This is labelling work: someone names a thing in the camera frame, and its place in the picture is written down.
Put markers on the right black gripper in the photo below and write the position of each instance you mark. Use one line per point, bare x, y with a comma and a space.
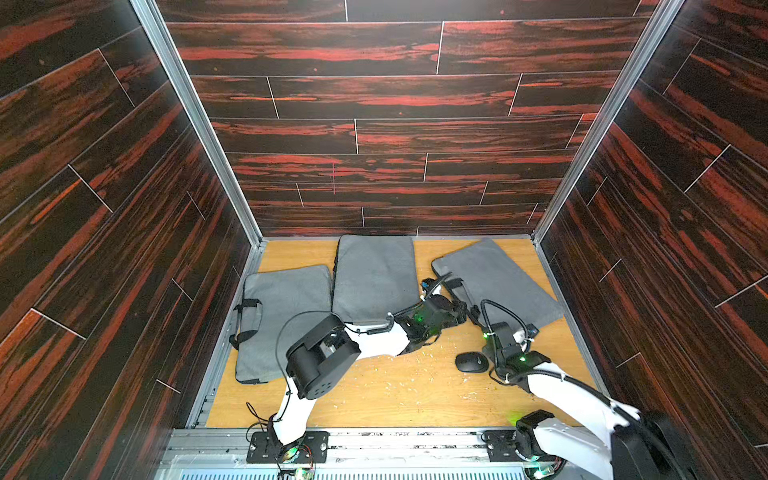
501, 349

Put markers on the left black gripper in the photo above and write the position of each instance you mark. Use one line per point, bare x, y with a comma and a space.
454, 315

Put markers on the black computer mouse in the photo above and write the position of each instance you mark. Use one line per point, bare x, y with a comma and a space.
472, 362

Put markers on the grey laptop bag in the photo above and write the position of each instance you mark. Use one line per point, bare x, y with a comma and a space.
484, 271
276, 310
373, 276

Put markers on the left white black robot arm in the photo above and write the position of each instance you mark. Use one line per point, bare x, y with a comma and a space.
317, 362

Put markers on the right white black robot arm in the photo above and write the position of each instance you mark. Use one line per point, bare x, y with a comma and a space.
616, 440

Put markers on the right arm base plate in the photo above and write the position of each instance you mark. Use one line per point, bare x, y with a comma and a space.
510, 445

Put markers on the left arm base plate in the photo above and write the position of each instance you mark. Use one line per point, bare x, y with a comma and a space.
265, 448

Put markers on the aluminium front rail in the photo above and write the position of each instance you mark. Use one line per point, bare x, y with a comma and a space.
355, 453

